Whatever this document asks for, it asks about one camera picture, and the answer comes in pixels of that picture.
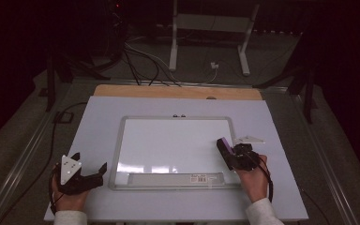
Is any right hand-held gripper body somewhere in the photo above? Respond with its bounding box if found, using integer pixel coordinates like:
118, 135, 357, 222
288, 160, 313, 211
232, 135, 266, 172

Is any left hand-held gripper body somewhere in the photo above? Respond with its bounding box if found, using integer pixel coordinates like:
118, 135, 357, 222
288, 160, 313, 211
55, 155, 104, 196

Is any black and purple whiteboard eraser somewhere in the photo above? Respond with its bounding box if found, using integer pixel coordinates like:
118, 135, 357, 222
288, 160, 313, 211
216, 137, 237, 172

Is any person's right hand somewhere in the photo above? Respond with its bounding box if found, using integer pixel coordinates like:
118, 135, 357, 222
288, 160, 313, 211
235, 155, 270, 204

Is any person's left hand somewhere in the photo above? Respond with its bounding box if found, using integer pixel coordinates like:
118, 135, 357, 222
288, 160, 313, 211
51, 165, 90, 214

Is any large white table board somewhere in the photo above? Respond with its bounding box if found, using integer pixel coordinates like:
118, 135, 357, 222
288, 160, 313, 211
43, 95, 310, 223

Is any small black square floor plate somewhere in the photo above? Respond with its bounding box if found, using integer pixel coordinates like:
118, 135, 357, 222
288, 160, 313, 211
52, 111, 75, 125

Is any person's left white sleeve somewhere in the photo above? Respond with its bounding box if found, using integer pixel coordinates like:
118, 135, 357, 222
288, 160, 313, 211
53, 210, 89, 225

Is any person's white sleeve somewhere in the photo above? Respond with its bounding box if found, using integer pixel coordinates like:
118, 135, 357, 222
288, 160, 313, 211
245, 197, 285, 225
53, 210, 89, 225

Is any person's right white sleeve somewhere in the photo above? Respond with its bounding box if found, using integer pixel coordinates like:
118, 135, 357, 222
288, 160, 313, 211
245, 197, 285, 225

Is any white framed whiteboard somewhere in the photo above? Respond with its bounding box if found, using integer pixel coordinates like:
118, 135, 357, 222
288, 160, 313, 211
108, 115, 245, 191

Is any black tripod stand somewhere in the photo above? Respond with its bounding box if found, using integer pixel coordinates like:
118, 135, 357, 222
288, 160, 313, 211
252, 60, 319, 125
44, 46, 111, 113

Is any white metal stand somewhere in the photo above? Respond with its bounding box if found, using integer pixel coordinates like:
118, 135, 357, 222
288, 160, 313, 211
168, 0, 261, 77

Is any dark equipment rack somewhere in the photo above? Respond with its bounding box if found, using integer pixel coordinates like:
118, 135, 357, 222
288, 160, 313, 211
105, 0, 129, 62

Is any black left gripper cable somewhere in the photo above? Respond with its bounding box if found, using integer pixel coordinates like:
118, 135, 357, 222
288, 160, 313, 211
0, 101, 89, 224

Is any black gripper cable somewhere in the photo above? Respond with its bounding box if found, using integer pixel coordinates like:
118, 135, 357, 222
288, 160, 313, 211
0, 101, 89, 224
256, 155, 275, 203

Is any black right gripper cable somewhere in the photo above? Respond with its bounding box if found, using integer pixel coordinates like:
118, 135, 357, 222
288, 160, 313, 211
256, 155, 275, 203

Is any grey metal floor rail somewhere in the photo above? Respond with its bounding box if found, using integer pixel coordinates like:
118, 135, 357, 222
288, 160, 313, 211
0, 83, 73, 225
289, 92, 360, 225

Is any white plug with cable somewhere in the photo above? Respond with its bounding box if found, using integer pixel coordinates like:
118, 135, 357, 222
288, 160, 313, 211
181, 61, 220, 86

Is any bundle of black floor cables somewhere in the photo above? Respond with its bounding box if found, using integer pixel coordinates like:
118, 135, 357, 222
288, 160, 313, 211
122, 41, 182, 88

